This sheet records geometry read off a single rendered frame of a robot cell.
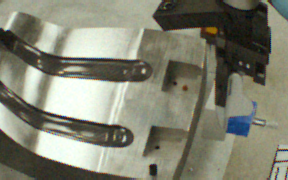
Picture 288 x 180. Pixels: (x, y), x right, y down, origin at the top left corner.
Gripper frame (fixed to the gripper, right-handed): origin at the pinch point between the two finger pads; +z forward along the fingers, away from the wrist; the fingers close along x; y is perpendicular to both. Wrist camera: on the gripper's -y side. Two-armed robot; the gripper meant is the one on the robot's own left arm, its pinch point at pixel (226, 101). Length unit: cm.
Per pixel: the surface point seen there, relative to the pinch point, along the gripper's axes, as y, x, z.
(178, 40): -11.0, 13.8, 6.0
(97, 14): -28.2, 25.5, 15.0
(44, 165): -21.7, -12.5, 9.3
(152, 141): -9.2, -1.2, 8.7
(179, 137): -6.0, -0.4, 7.8
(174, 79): -10.2, 9.3, 8.7
